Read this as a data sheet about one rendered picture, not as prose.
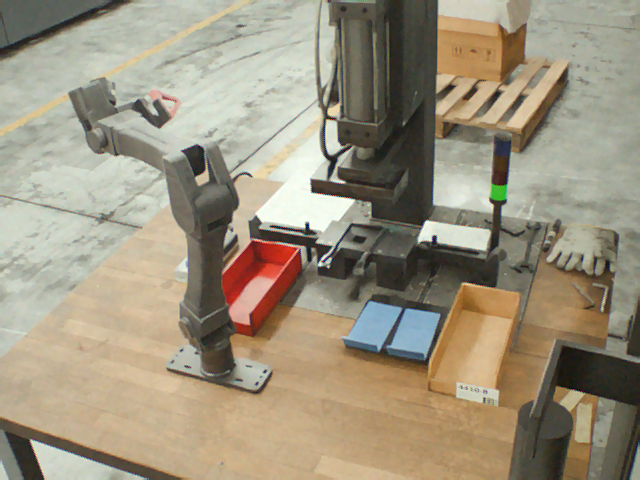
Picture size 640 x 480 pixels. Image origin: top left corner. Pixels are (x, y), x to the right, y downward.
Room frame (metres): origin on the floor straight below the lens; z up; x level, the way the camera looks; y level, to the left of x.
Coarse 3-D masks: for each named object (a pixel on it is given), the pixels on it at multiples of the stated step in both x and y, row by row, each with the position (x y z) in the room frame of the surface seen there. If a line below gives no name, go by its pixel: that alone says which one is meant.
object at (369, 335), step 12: (372, 312) 1.21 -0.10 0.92; (384, 312) 1.21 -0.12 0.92; (396, 312) 1.21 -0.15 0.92; (360, 324) 1.18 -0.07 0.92; (372, 324) 1.17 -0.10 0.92; (384, 324) 1.17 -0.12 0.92; (348, 336) 1.14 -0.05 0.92; (360, 336) 1.14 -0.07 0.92; (372, 336) 1.14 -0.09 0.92; (384, 336) 1.14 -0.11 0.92; (360, 348) 1.11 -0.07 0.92; (372, 348) 1.10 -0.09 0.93
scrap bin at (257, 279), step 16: (256, 240) 1.45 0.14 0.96; (240, 256) 1.40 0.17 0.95; (256, 256) 1.45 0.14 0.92; (272, 256) 1.44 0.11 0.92; (288, 256) 1.42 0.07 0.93; (224, 272) 1.33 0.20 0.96; (240, 272) 1.39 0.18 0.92; (256, 272) 1.41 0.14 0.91; (272, 272) 1.40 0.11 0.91; (288, 272) 1.35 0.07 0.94; (224, 288) 1.32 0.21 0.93; (240, 288) 1.35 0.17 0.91; (256, 288) 1.34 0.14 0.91; (272, 288) 1.28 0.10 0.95; (288, 288) 1.34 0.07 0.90; (240, 304) 1.29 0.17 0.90; (256, 304) 1.21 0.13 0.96; (272, 304) 1.27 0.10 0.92; (240, 320) 1.24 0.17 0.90; (256, 320) 1.20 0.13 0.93
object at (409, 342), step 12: (408, 312) 1.21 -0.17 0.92; (420, 312) 1.20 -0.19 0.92; (408, 324) 1.17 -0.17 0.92; (432, 324) 1.16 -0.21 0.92; (396, 336) 1.13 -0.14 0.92; (408, 336) 1.13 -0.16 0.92; (420, 336) 1.13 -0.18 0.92; (432, 336) 1.13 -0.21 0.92; (396, 348) 1.07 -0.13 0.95; (408, 348) 1.10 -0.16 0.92; (420, 348) 1.09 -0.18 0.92
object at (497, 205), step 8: (496, 136) 1.42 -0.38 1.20; (504, 136) 1.42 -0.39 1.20; (496, 200) 1.41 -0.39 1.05; (504, 200) 1.41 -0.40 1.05; (496, 208) 1.42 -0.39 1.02; (496, 216) 1.42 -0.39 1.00; (496, 224) 1.42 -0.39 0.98; (496, 232) 1.42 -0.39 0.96; (496, 240) 1.42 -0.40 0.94; (488, 248) 1.44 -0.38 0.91; (504, 256) 1.41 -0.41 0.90
